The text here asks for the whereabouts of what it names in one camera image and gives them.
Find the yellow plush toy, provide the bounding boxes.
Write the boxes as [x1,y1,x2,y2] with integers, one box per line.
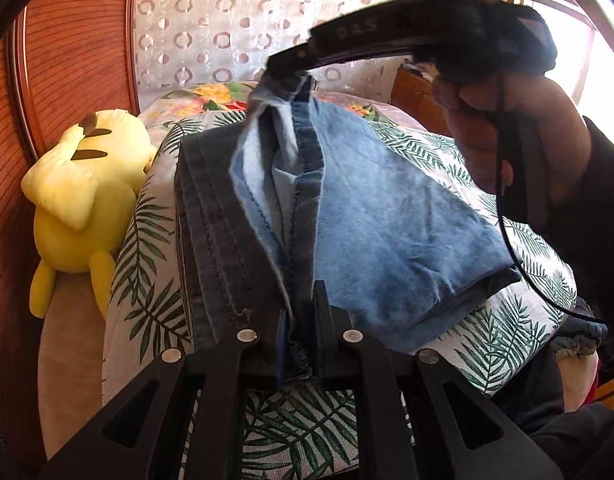
[21,108,158,318]

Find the beige bed sheet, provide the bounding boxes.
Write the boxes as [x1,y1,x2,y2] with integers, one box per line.
[37,275,112,461]

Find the circle pattern sheer curtain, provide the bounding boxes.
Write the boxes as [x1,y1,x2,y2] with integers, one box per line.
[132,0,518,96]

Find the person's dark clothing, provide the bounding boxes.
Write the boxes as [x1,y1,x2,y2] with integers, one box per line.
[492,350,614,480]

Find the leaf print quilt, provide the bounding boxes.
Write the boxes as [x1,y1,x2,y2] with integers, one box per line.
[102,110,578,480]

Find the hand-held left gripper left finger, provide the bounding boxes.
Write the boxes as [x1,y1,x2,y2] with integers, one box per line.
[37,310,295,480]

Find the window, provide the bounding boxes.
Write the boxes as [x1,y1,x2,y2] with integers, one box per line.
[507,0,614,126]

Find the black cable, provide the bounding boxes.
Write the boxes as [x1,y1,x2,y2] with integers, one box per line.
[494,72,608,325]

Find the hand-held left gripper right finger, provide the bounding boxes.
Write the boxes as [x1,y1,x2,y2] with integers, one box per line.
[312,280,565,480]

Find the wooden headboard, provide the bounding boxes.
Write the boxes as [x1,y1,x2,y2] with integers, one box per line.
[0,0,140,461]

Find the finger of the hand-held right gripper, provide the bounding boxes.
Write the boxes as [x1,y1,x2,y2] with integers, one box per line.
[266,0,428,93]

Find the blue denim pants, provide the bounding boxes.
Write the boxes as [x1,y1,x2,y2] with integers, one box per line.
[174,72,522,386]

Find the floral blanket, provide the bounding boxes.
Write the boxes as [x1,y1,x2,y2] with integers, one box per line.
[139,80,412,126]

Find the wooden cabinet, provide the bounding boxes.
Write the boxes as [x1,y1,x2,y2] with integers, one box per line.
[389,62,455,136]

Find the person's right hand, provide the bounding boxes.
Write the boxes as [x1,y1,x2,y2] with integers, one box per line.
[432,72,588,212]

